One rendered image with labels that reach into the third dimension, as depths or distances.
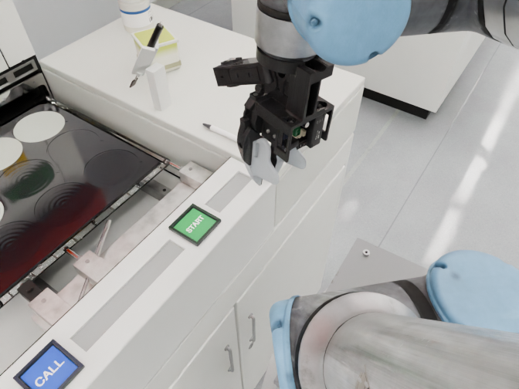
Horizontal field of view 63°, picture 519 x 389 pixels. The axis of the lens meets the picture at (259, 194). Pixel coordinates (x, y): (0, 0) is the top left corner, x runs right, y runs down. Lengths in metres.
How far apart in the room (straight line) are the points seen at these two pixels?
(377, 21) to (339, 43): 0.03
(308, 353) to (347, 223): 1.55
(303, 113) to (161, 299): 0.30
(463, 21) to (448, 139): 2.07
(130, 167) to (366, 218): 1.29
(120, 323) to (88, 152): 0.42
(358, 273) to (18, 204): 0.59
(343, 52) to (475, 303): 0.25
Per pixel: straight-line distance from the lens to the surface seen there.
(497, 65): 3.17
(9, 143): 0.99
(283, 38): 0.44
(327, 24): 0.31
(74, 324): 0.60
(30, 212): 0.83
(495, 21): 0.35
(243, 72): 0.52
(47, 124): 1.00
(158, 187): 0.86
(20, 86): 1.07
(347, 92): 0.89
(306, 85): 0.45
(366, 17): 0.31
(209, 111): 0.83
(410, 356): 0.23
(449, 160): 2.31
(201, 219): 0.64
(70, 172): 0.87
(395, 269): 0.72
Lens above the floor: 1.47
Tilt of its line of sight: 49 degrees down
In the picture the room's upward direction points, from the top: straight up
